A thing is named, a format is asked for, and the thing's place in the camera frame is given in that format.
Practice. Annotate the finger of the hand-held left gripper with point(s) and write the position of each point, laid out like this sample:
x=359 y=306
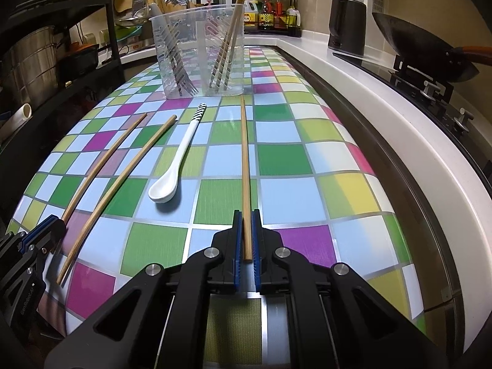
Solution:
x=11 y=246
x=43 y=227

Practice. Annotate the black metal shelf rack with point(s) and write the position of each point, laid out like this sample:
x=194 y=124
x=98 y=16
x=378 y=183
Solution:
x=109 y=27

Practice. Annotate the wooden chopstick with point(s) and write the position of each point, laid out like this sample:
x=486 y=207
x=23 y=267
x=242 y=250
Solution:
x=235 y=19
x=123 y=188
x=109 y=155
x=243 y=7
x=246 y=176

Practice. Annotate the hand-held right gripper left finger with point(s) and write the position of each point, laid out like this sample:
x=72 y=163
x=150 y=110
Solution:
x=239 y=246

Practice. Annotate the black electric kettle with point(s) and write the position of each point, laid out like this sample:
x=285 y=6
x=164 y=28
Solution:
x=348 y=23

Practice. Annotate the checkered plastic tablecloth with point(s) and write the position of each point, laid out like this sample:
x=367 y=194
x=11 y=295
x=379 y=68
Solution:
x=284 y=157

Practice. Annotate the green plate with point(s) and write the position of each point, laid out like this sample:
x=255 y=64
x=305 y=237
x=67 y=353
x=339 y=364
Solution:
x=128 y=32

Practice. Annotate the black wok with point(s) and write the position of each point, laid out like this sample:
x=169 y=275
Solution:
x=411 y=46

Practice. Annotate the dark sauce bottle red cap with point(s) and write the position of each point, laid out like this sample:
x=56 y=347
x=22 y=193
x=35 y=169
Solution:
x=266 y=13

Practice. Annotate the steel stock pot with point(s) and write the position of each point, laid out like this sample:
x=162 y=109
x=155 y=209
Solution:
x=29 y=61

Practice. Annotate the white plastic pipe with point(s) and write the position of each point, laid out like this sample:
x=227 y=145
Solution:
x=17 y=121

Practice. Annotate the clear plastic utensil holder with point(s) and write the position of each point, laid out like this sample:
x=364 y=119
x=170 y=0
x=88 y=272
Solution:
x=198 y=50

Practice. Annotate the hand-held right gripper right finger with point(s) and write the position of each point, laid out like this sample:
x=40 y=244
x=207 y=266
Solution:
x=256 y=280

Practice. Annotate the yellow label oil bottle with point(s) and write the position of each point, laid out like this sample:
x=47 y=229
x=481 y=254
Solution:
x=250 y=17

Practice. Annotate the metal grater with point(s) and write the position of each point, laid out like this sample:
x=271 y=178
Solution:
x=139 y=0

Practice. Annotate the black cooktop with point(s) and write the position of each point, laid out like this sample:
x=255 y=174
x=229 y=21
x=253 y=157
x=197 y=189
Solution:
x=453 y=119

